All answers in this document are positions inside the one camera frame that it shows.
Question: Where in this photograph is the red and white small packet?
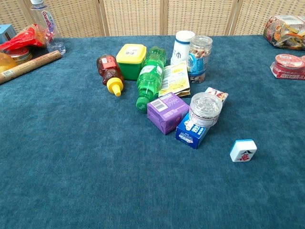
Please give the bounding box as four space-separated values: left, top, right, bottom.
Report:
204 86 229 105

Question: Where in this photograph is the red instant food bowl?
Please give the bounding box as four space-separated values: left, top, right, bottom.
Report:
270 53 305 81

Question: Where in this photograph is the yellow orange round object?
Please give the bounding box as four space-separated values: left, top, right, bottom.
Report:
0 52 19 74

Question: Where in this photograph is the woven rattan folding screen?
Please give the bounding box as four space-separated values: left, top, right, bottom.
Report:
0 0 305 38

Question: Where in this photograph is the round tin can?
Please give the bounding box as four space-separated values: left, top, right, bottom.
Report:
5 46 33 65

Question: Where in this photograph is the blue and white carton box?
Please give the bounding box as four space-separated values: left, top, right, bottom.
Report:
175 113 210 150

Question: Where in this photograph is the white mahjong tile blue back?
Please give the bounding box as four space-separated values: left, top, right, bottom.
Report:
229 139 258 163

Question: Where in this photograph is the purple wrapped soap box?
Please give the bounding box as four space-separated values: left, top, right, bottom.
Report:
147 92 190 135

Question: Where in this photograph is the clear jar with blue label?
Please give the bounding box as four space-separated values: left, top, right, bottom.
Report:
187 35 213 84

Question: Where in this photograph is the wooden rolling pin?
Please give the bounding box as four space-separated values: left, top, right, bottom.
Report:
0 50 62 85

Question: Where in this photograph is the colourful bag of snacks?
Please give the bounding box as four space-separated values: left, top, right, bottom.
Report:
263 14 305 51

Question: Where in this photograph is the red plastic snack bag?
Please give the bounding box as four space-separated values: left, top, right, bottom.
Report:
0 23 54 51

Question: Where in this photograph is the clear round plastic container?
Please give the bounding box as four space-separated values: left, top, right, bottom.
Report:
188 92 224 126

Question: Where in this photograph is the clear water bottle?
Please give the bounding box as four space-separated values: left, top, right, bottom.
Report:
30 0 66 56

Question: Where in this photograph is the green container yellow lid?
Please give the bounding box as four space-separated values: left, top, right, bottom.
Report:
116 43 147 81

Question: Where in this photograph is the green plastic soda bottle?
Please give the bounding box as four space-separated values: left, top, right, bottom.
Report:
135 46 167 114

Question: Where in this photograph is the white cylindrical bottle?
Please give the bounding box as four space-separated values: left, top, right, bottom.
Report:
170 30 196 66

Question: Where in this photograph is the teal table cloth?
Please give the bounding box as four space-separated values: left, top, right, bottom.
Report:
0 34 305 229

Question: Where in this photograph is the honey bottle with yellow cap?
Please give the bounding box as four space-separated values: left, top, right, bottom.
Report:
96 54 125 97

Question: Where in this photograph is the yellow and white snack packet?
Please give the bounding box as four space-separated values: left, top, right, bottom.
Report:
158 60 191 98

